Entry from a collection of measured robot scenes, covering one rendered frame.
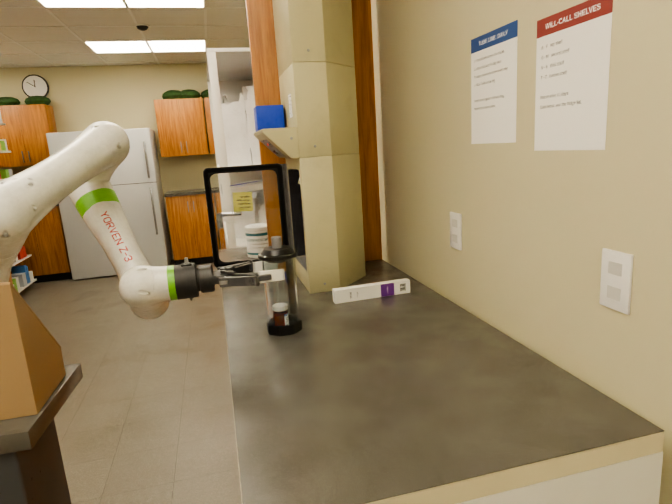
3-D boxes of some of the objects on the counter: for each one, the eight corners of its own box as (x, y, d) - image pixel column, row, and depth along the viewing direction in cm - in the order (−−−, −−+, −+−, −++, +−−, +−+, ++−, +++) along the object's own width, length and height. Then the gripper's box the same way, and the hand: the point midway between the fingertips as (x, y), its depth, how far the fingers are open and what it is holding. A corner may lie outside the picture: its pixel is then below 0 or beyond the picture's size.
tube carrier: (299, 316, 146) (293, 246, 141) (306, 329, 135) (300, 253, 131) (262, 322, 143) (255, 251, 138) (267, 335, 133) (260, 258, 128)
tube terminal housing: (352, 265, 208) (341, 75, 192) (377, 284, 177) (367, 60, 161) (294, 272, 202) (278, 77, 186) (310, 294, 172) (292, 62, 155)
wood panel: (380, 257, 219) (364, -94, 189) (382, 259, 216) (366, -98, 186) (270, 271, 208) (235, -101, 178) (271, 272, 205) (236, -105, 175)
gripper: (196, 276, 118) (287, 265, 124) (196, 256, 141) (273, 248, 146) (200, 305, 120) (289, 293, 125) (200, 281, 142) (275, 272, 148)
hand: (274, 269), depth 135 cm, fingers open, 11 cm apart
